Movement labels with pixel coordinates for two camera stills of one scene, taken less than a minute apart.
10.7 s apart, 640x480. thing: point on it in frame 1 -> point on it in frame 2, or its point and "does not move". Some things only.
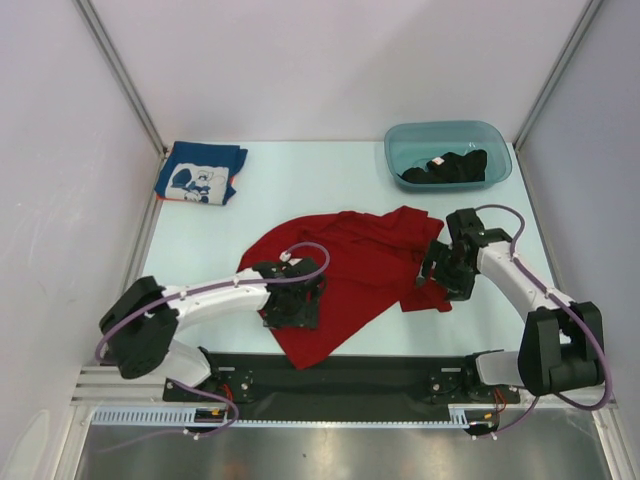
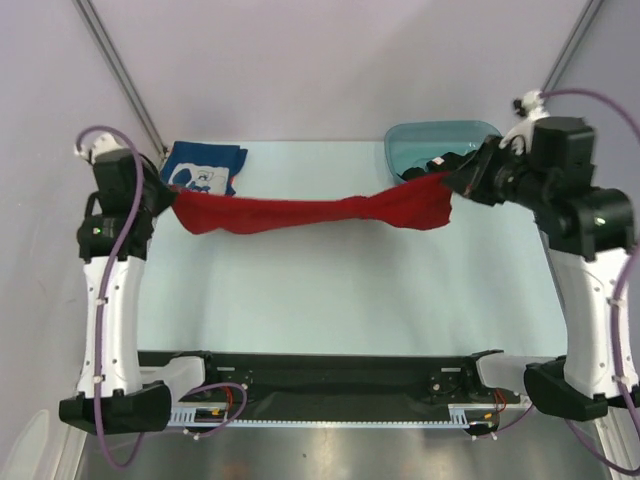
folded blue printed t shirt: (200, 173) does not move
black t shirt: (451, 167) does not move
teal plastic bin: (412, 143) does not move
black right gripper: (439, 265) -> (480, 170)
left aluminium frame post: (93, 22) does not move
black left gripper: (305, 317) -> (167, 193)
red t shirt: (373, 261) -> (424, 204)
